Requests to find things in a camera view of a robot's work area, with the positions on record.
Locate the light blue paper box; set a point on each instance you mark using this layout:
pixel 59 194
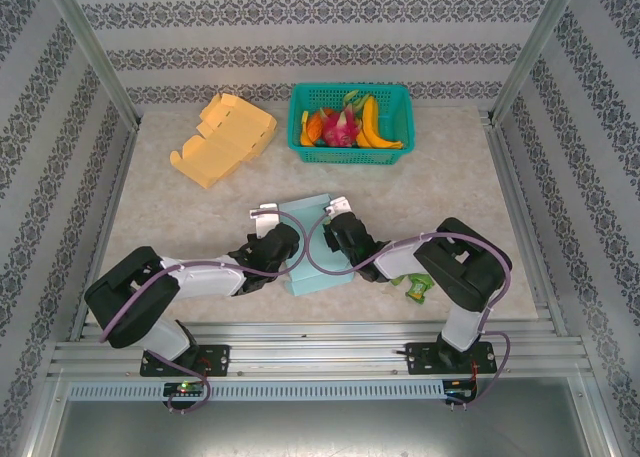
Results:
pixel 315 282

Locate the yellow paper box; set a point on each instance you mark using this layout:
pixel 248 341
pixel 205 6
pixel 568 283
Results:
pixel 225 142

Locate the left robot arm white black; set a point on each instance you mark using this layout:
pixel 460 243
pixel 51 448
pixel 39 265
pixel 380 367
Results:
pixel 130 297

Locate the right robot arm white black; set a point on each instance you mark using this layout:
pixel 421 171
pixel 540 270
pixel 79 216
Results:
pixel 465 277

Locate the teal plastic basket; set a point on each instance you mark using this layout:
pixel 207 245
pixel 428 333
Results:
pixel 350 157

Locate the yellow banana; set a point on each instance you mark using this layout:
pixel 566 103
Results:
pixel 371 119
pixel 367 143

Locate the pink dragon fruit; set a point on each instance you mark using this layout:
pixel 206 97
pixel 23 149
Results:
pixel 340 129

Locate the orange fruit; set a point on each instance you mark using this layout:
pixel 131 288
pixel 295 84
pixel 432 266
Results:
pixel 316 127

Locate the small yellow fruit piece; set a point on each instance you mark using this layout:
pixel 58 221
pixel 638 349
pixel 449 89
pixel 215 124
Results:
pixel 303 129

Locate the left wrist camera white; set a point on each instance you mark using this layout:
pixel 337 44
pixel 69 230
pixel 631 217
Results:
pixel 265 217

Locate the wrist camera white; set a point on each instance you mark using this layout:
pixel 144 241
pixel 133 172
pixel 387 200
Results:
pixel 265 217
pixel 340 206

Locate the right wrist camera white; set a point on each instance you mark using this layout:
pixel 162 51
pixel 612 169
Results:
pixel 340 206

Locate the aluminium mounting rail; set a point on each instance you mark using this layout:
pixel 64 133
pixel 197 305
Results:
pixel 320 349

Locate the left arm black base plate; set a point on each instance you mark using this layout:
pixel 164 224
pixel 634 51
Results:
pixel 215 359

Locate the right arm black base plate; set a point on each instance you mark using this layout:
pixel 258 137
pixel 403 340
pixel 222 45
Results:
pixel 425 359

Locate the left aluminium side rail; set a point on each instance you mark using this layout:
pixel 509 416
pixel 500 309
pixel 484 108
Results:
pixel 107 217

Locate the aluminium side rail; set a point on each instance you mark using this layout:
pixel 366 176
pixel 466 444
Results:
pixel 520 217
pixel 107 217

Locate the right aluminium side rail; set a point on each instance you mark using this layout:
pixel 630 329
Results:
pixel 520 217

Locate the right aluminium frame post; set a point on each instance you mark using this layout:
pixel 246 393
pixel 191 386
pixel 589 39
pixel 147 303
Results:
pixel 540 42

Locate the aluminium frame post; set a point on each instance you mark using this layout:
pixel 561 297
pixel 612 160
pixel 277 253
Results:
pixel 540 42
pixel 90 42

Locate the left aluminium frame post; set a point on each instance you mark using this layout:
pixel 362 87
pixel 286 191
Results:
pixel 90 42

